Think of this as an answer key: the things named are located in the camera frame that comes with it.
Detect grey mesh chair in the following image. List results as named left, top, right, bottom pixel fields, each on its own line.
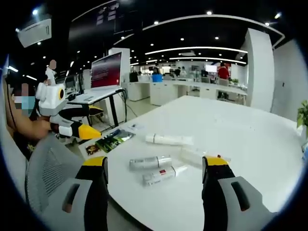
left=25, top=134, right=92, bottom=218

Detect white ceiling air conditioner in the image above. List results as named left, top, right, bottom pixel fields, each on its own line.
left=16, top=16, right=53, bottom=48

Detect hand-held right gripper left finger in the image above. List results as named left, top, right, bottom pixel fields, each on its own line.
left=42, top=155, right=109, bottom=231

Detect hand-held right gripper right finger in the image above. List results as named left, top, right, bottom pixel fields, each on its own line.
left=201, top=155, right=278, bottom=231

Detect silver skincare bottle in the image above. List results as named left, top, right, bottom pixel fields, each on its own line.
left=129, top=155, right=173, bottom=171

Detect white red-label skincare bottle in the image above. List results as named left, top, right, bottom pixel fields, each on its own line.
left=142, top=165, right=189, bottom=187

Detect long white counter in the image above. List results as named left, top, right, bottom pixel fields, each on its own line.
left=127, top=80, right=248, bottom=107

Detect small brown packet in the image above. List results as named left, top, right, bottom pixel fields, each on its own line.
left=85, top=144, right=101, bottom=156

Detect clear skincare bottle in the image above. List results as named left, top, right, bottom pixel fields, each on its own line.
left=179, top=146, right=232, bottom=169

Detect green potted plant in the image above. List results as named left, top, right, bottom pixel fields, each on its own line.
left=296, top=100, right=308, bottom=128

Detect white standing desk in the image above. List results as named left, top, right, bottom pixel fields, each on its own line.
left=65, top=87, right=127, bottom=128

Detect dark green foil packets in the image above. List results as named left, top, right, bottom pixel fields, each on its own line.
left=94, top=128, right=136, bottom=154

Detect white skincare tube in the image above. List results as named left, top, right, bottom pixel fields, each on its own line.
left=145, top=133, right=194, bottom=146

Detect large white-framed monitor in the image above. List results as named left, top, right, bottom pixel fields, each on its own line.
left=90, top=51, right=123, bottom=91

